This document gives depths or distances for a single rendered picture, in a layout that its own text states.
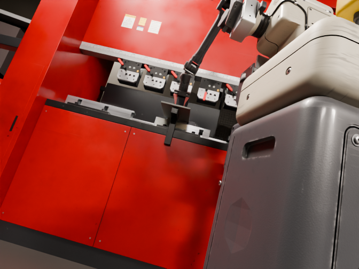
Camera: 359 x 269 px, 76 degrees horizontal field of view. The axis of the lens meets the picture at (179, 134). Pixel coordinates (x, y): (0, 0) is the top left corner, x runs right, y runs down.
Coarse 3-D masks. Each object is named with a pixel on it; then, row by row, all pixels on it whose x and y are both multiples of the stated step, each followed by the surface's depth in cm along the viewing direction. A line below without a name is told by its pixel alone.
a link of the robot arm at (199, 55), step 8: (224, 0) 123; (216, 8) 126; (216, 24) 127; (208, 32) 131; (216, 32) 129; (208, 40) 131; (200, 48) 133; (208, 48) 133; (192, 56) 137; (200, 56) 134; (192, 64) 137; (200, 64) 137; (192, 72) 139
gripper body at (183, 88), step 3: (180, 84) 141; (183, 84) 140; (186, 84) 140; (180, 87) 141; (183, 87) 140; (186, 87) 141; (174, 90) 141; (177, 90) 141; (180, 90) 141; (183, 90) 141; (186, 90) 142; (186, 93) 141; (189, 93) 140
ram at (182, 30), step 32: (128, 0) 183; (160, 0) 183; (192, 0) 183; (256, 0) 183; (96, 32) 176; (128, 32) 176; (160, 32) 176; (192, 32) 176; (160, 64) 170; (224, 64) 169
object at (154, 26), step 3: (153, 21) 178; (156, 21) 178; (159, 21) 178; (150, 24) 178; (153, 24) 178; (156, 24) 178; (159, 24) 178; (150, 27) 177; (153, 27) 177; (156, 27) 177; (159, 27) 177; (150, 30) 176; (153, 30) 176; (156, 30) 176; (156, 33) 176
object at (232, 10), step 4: (232, 4) 83; (236, 4) 82; (240, 4) 82; (232, 8) 82; (236, 8) 82; (240, 8) 82; (232, 12) 83; (236, 12) 83; (228, 16) 84; (232, 16) 83; (236, 16) 83; (228, 20) 84; (232, 20) 84; (228, 24) 85; (232, 24) 85; (232, 28) 86
